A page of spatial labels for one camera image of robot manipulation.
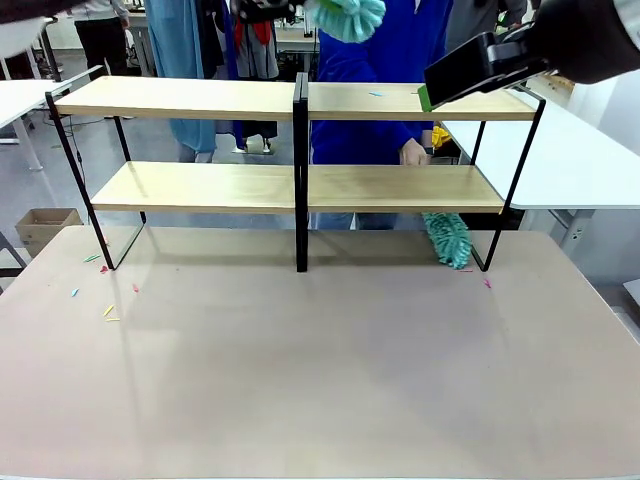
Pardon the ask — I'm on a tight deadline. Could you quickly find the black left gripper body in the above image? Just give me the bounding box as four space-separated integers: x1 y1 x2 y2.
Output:
233 0 302 24

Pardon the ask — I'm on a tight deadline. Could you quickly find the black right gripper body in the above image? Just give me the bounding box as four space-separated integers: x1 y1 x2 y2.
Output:
533 0 640 85

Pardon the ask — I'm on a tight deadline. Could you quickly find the teal microfiber duster long handle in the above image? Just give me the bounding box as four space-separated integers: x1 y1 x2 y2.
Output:
305 0 387 44

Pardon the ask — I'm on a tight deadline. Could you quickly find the green teal microfiber duster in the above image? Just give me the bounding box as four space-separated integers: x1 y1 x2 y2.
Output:
421 211 472 271

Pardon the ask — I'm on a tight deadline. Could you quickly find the person left hand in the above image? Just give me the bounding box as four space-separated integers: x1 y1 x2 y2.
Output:
398 138 432 168

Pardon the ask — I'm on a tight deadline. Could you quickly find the person in grey red clothes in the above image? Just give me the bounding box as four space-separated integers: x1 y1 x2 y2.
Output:
227 9 281 154

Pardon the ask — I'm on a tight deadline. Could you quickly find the person in grey jacket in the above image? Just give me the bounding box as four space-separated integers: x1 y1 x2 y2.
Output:
443 0 531 54

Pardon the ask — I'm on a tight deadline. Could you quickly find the person in blue sweater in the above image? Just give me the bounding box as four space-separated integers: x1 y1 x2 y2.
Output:
308 0 454 231

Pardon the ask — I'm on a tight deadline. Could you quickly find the yellow cloth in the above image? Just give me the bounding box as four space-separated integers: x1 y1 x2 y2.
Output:
431 124 454 154

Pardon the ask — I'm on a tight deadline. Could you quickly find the person in light blue gown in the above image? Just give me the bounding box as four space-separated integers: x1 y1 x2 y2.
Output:
146 0 226 164

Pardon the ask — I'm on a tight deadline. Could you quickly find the large white table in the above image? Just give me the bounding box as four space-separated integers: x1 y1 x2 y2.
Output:
439 84 640 251

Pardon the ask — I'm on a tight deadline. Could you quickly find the person in black trousers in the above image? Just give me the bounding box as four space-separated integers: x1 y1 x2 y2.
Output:
73 0 132 79

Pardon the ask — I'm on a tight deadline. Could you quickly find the small white table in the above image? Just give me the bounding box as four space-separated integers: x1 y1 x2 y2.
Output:
0 78 74 174

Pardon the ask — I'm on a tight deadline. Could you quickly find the cardboard box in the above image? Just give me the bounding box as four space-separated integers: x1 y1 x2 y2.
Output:
14 208 84 259

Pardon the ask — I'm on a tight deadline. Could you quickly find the wooden two-tier shelf black frame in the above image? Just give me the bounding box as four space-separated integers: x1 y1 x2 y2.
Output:
44 71 547 274

